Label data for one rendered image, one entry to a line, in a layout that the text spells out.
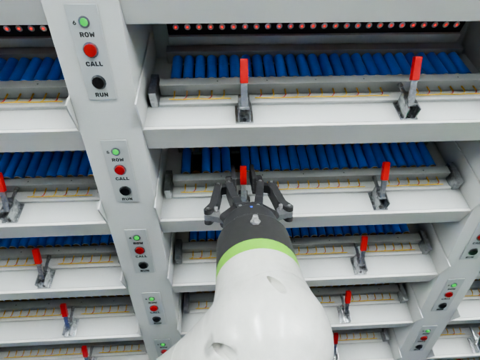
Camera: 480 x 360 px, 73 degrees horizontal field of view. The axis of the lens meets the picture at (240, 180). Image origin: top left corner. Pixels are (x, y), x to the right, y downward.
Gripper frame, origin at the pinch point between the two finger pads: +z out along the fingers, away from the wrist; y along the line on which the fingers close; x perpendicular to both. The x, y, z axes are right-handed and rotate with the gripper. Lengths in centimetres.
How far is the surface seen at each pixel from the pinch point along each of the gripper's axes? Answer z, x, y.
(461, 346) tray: 11, -62, 66
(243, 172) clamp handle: 0.0, 1.2, 0.0
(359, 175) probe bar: 4.1, -1.9, 23.6
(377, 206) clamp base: -1.1, -6.3, 25.7
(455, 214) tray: -0.7, -8.9, 42.0
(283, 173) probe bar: 4.8, -1.4, 8.4
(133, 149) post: -4.1, 7.4, -17.9
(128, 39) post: -5.5, 23.6, -15.9
